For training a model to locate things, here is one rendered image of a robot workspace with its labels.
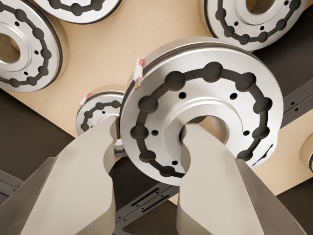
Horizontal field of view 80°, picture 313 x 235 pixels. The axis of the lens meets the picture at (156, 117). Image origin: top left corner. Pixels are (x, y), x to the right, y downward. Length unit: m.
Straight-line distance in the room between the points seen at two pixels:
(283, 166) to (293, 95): 0.25
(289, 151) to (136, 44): 0.32
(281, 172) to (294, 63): 0.26
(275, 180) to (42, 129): 0.42
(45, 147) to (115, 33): 0.17
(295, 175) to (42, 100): 0.46
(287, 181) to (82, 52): 0.43
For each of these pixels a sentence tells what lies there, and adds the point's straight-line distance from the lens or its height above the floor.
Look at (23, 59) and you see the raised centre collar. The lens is 0.25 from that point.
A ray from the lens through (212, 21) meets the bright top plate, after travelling 0.22.
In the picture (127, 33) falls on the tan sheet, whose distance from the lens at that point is 0.25.
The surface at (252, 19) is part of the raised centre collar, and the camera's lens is 0.23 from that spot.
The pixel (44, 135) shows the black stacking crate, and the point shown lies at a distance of 0.30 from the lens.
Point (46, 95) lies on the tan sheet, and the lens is 0.30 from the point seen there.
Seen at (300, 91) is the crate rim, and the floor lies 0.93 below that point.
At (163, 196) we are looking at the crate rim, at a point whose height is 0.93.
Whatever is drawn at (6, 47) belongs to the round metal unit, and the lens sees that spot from 0.29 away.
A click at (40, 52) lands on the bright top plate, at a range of 0.25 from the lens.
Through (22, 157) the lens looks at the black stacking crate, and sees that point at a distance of 0.27.
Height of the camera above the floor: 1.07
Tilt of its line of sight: 59 degrees down
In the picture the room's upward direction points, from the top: 175 degrees clockwise
